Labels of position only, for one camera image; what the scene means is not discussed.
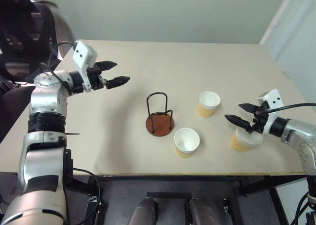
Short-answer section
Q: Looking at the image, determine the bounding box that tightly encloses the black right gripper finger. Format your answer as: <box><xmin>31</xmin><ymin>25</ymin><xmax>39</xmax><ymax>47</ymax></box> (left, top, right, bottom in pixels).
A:
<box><xmin>237</xmin><ymin>102</ymin><xmax>260</xmax><ymax>115</ymax></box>
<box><xmin>224</xmin><ymin>114</ymin><xmax>251</xmax><ymax>133</ymax></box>

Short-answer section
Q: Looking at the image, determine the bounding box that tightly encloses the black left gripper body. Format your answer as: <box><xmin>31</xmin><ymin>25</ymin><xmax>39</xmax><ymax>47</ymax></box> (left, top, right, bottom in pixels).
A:
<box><xmin>86</xmin><ymin>65</ymin><xmax>108</xmax><ymax>91</ymax></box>

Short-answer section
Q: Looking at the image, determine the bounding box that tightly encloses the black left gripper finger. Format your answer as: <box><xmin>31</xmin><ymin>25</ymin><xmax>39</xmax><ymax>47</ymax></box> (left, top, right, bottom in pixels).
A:
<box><xmin>106</xmin><ymin>76</ymin><xmax>131</xmax><ymax>90</ymax></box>
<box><xmin>95</xmin><ymin>60</ymin><xmax>118</xmax><ymax>72</ymax></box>

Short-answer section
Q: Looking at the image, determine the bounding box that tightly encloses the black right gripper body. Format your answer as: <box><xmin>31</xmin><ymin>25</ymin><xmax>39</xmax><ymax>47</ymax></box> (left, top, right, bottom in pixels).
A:
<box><xmin>248</xmin><ymin>106</ymin><xmax>269</xmax><ymax>135</ymax></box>

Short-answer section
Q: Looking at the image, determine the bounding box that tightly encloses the yellow ribbed paper cup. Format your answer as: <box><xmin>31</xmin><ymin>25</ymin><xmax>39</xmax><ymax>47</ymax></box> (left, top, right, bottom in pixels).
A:
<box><xmin>197</xmin><ymin>90</ymin><xmax>221</xmax><ymax>119</ymax></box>
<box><xmin>229</xmin><ymin>128</ymin><xmax>264</xmax><ymax>153</ymax></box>
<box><xmin>173</xmin><ymin>127</ymin><xmax>200</xmax><ymax>159</ymax></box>

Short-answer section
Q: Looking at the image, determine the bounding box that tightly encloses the dark rounded grey shape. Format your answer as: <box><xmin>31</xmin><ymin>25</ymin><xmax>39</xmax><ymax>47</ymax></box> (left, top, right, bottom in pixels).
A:
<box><xmin>128</xmin><ymin>197</ymin><xmax>159</xmax><ymax>225</ymax></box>
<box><xmin>188</xmin><ymin>197</ymin><xmax>219</xmax><ymax>225</ymax></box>

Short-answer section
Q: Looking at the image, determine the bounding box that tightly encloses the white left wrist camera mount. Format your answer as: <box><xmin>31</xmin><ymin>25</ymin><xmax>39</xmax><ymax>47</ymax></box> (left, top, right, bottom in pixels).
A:
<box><xmin>72</xmin><ymin>40</ymin><xmax>97</xmax><ymax>92</ymax></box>

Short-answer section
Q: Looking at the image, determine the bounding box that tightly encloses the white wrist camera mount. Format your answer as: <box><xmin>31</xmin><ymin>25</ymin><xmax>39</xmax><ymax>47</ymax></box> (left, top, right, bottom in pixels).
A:
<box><xmin>257</xmin><ymin>88</ymin><xmax>285</xmax><ymax>134</ymax></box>
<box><xmin>72</xmin><ymin>40</ymin><xmax>97</xmax><ymax>92</ymax></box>

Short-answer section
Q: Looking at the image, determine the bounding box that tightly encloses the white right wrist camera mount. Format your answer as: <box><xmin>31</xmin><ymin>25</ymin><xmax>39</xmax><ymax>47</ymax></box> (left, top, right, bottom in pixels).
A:
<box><xmin>257</xmin><ymin>88</ymin><xmax>285</xmax><ymax>134</ymax></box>

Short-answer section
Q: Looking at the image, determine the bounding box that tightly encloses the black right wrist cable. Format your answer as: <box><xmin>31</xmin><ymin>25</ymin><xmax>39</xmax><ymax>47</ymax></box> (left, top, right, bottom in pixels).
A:
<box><xmin>255</xmin><ymin>102</ymin><xmax>316</xmax><ymax>117</ymax></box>

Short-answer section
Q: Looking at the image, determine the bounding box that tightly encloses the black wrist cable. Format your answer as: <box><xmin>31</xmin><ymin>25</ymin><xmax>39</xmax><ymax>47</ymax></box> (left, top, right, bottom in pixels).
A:
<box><xmin>39</xmin><ymin>41</ymin><xmax>77</xmax><ymax>92</ymax></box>
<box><xmin>255</xmin><ymin>102</ymin><xmax>316</xmax><ymax>117</ymax></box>

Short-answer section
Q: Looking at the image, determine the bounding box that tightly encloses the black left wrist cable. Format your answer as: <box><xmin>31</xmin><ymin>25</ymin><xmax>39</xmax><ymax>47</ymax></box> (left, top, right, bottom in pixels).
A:
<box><xmin>39</xmin><ymin>41</ymin><xmax>77</xmax><ymax>92</ymax></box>

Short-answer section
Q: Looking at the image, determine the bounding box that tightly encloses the black wire cup holder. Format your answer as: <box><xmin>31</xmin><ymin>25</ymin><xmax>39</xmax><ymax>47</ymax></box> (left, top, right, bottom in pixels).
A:
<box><xmin>145</xmin><ymin>92</ymin><xmax>175</xmax><ymax>137</ymax></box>

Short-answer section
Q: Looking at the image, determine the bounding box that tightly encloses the black metal table frame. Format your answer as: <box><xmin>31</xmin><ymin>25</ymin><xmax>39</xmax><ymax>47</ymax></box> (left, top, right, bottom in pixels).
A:
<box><xmin>64</xmin><ymin>174</ymin><xmax>309</xmax><ymax>225</ymax></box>

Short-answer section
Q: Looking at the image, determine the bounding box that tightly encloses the black right arm base cable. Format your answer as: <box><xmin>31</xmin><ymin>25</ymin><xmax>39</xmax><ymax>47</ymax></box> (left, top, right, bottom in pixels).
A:
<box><xmin>290</xmin><ymin>190</ymin><xmax>316</xmax><ymax>225</ymax></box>

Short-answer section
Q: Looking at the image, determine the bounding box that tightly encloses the black arm base cable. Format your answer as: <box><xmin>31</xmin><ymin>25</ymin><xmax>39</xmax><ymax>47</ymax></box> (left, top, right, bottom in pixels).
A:
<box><xmin>71</xmin><ymin>167</ymin><xmax>102</xmax><ymax>225</ymax></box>
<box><xmin>290</xmin><ymin>190</ymin><xmax>316</xmax><ymax>225</ymax></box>

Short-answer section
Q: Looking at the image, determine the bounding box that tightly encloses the black left arm base cable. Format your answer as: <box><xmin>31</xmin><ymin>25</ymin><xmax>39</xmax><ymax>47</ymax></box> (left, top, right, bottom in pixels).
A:
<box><xmin>71</xmin><ymin>167</ymin><xmax>102</xmax><ymax>225</ymax></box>

